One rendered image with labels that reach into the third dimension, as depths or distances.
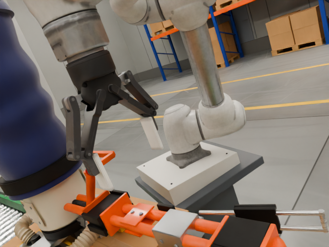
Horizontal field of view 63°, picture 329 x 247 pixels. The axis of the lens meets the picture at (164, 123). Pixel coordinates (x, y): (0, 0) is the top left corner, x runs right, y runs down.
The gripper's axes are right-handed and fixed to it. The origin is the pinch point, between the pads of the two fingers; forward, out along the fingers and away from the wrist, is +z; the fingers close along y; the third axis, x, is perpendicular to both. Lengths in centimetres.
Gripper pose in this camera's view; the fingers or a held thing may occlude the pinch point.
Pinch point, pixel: (132, 162)
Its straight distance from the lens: 50.7
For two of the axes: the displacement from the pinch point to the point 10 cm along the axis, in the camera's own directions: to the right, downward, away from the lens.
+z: 3.4, 9.0, 2.8
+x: 7.2, -0.6, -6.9
